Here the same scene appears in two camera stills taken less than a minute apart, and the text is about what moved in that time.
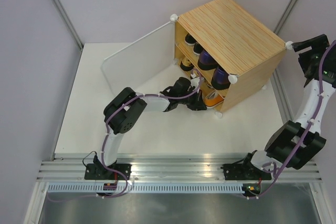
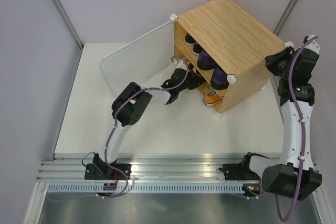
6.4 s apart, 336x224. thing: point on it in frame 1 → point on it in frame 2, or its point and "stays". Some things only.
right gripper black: x=320 y=41 → x=271 y=61
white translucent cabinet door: x=133 y=65 stays
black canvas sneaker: x=189 y=40 stays
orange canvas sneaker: x=213 y=98 stays
